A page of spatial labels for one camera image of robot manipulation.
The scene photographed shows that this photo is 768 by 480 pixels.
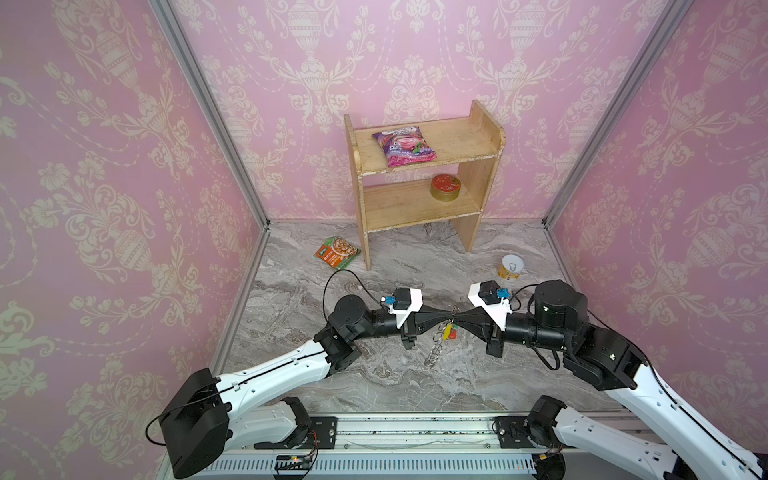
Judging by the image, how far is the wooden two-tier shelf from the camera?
30.4 inches

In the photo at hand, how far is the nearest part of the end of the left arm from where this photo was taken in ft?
1.83

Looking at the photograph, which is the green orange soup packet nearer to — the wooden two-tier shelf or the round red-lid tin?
the wooden two-tier shelf

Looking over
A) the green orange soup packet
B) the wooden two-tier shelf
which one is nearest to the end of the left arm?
the wooden two-tier shelf

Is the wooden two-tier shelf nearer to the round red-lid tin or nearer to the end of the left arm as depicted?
the round red-lid tin

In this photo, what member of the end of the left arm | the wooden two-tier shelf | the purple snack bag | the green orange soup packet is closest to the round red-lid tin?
the wooden two-tier shelf

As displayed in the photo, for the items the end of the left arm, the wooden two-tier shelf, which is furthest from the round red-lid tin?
the end of the left arm

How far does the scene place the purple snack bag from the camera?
0.76 meters

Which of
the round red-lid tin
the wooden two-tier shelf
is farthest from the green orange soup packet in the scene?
the round red-lid tin

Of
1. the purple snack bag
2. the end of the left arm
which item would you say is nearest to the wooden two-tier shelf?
the purple snack bag

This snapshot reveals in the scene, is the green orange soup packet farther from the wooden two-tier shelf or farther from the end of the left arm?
the end of the left arm

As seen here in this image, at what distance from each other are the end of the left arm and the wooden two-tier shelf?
0.38 m

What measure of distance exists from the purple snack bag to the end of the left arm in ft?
1.26

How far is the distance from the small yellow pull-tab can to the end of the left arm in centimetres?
51

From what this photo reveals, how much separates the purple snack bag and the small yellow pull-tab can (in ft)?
1.57
